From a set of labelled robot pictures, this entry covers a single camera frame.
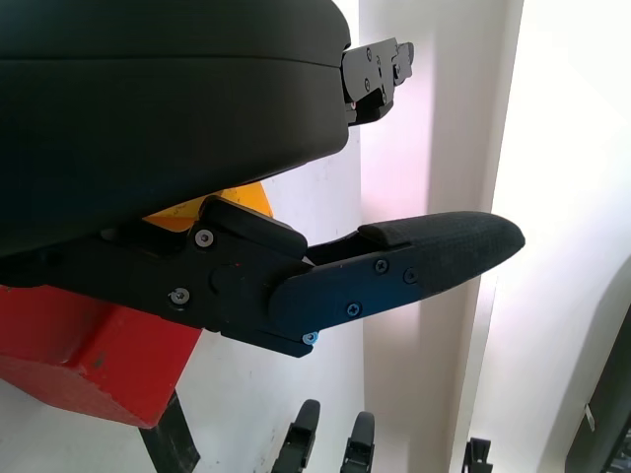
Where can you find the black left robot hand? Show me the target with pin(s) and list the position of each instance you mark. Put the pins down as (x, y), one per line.
(148, 123)

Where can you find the red wooden block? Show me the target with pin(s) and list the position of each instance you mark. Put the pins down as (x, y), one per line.
(98, 355)

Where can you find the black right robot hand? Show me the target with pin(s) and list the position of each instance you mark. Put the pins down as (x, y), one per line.
(301, 443)

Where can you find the dark grey background object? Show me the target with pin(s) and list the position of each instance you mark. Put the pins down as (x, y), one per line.
(611, 394)

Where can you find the yellow wooden block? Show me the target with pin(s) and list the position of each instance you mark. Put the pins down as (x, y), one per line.
(251, 202)

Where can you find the black tape strip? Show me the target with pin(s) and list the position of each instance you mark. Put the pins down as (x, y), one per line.
(170, 443)

